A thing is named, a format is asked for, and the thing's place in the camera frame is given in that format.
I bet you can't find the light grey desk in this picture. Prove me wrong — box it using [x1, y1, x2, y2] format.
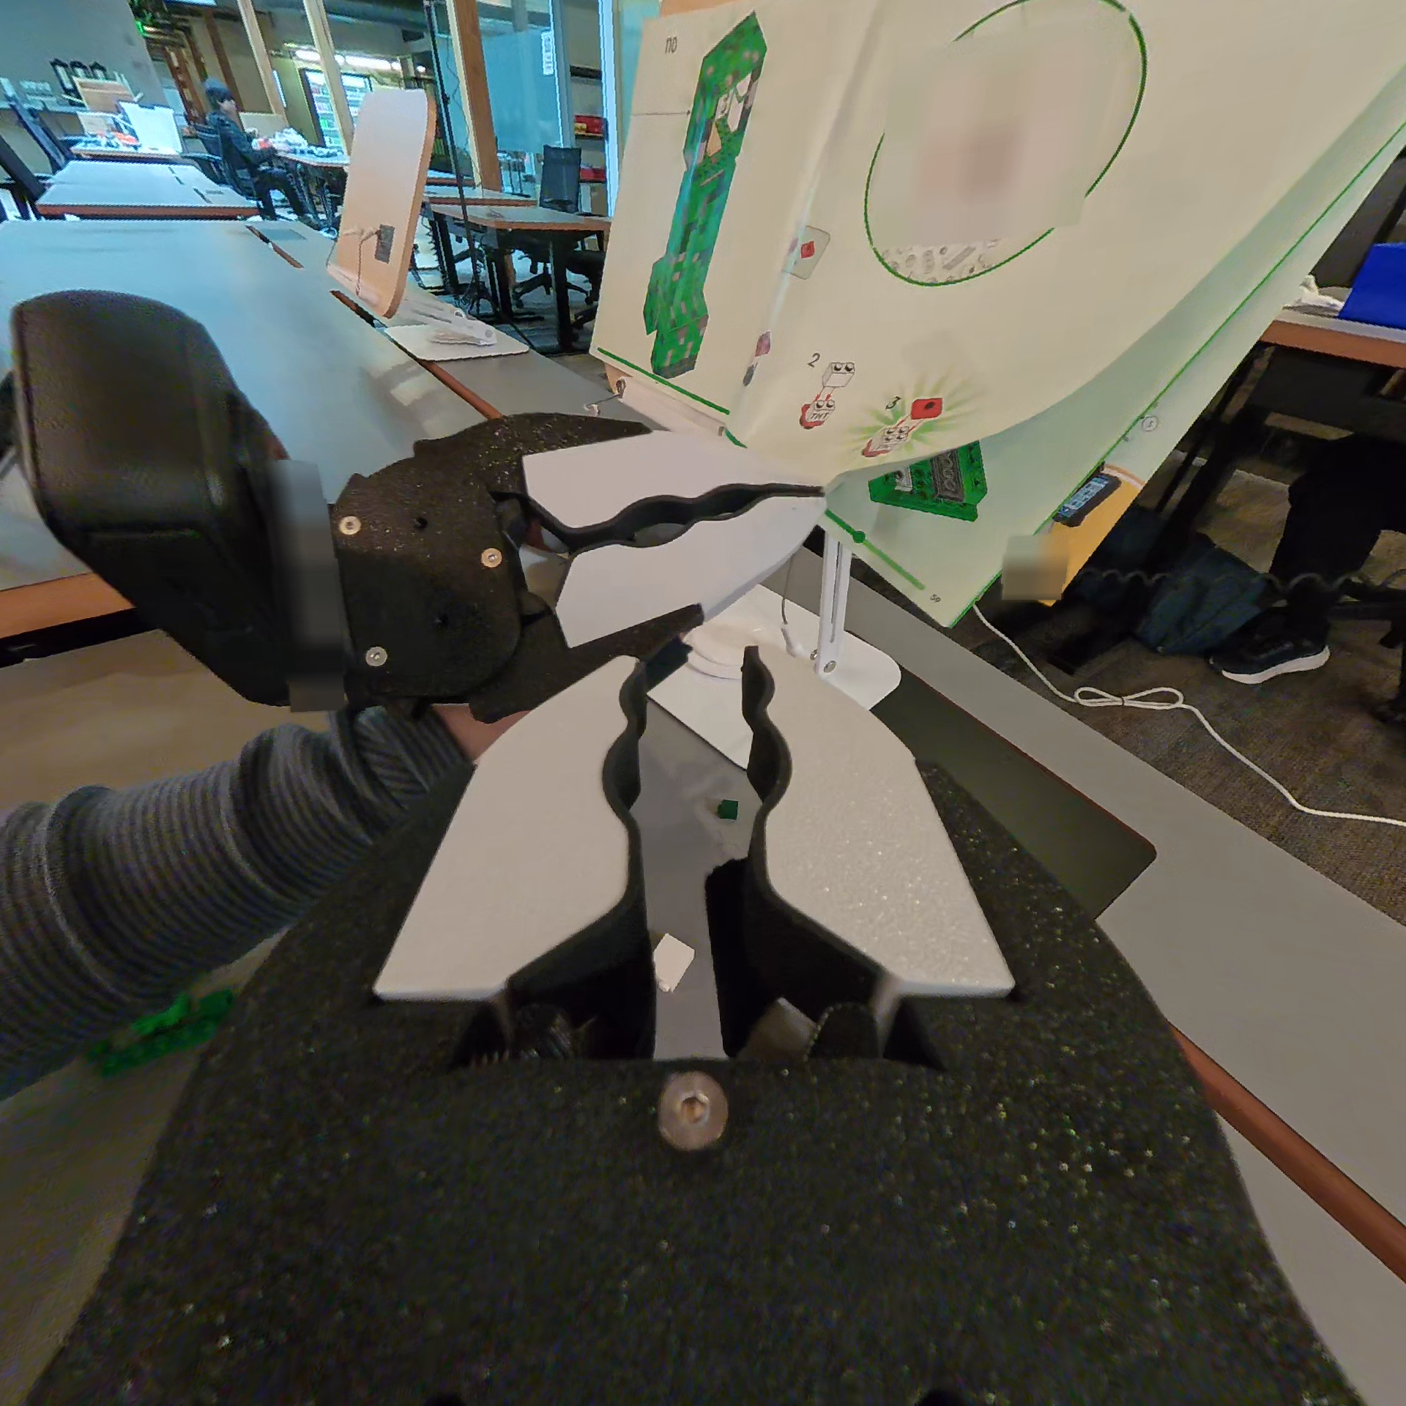
[0, 218, 620, 667]

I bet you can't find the person's left forearm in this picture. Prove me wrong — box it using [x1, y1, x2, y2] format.
[0, 704, 478, 1100]

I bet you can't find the large blue bin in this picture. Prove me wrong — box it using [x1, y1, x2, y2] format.
[1332, 242, 1406, 327]

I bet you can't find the white cable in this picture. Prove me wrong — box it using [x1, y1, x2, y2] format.
[970, 603, 1406, 828]

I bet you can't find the green brick plate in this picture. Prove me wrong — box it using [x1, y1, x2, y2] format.
[85, 987, 239, 1080]

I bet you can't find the dark backpack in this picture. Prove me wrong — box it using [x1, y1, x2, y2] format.
[1070, 533, 1275, 662]

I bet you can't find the white booklet stand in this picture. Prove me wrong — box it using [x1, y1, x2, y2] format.
[645, 516, 903, 771]

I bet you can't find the wooden backed booklet stand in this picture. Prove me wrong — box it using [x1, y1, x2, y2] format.
[326, 88, 530, 362]

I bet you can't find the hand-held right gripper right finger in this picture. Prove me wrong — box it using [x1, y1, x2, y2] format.
[702, 647, 1017, 1074]

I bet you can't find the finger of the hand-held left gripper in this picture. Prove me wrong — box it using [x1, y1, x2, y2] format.
[498, 433, 826, 556]
[526, 491, 826, 675]

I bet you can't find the wooden top table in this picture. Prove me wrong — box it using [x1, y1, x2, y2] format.
[419, 185, 614, 356]
[1141, 309, 1406, 518]

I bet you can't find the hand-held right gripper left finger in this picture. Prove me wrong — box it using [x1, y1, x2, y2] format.
[372, 657, 657, 1062]

